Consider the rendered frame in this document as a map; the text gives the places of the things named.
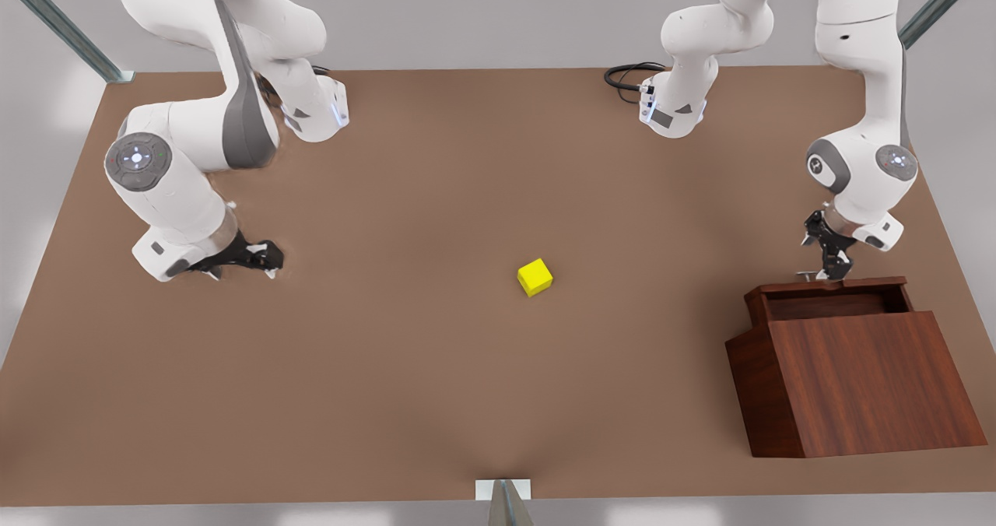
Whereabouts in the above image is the dark wooden drawer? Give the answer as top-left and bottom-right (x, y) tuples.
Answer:
(745, 271), (913, 327)

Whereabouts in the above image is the dark wooden cabinet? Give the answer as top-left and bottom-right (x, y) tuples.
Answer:
(725, 310), (988, 459)

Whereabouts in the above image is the yellow cube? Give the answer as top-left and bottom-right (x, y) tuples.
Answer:
(517, 258), (554, 298)

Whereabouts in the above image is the silver frame post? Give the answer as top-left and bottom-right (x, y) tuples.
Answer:
(475, 479), (535, 526)
(0, 0), (135, 84)
(898, 0), (994, 50)

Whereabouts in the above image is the black cable loop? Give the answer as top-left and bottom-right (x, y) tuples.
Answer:
(605, 62), (668, 106)

